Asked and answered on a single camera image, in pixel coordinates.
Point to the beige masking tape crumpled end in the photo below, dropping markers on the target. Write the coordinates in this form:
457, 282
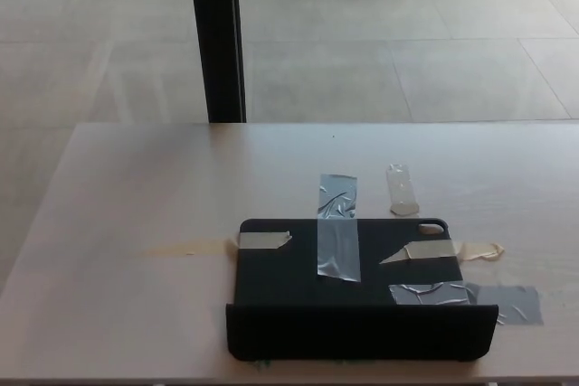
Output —
429, 249

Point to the long grey duct tape strip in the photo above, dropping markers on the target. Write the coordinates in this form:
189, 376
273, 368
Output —
338, 232

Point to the clear plastic tape strip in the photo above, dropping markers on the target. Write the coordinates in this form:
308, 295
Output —
400, 191

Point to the wide grey duct tape strip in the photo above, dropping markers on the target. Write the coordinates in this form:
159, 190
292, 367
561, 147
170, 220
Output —
506, 302

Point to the black folding tablet cover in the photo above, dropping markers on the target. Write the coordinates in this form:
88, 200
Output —
280, 295

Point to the beige masking tape flat strip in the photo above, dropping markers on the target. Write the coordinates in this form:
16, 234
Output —
262, 240

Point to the black vertical window frame post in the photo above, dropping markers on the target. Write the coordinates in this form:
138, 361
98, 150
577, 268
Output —
217, 42

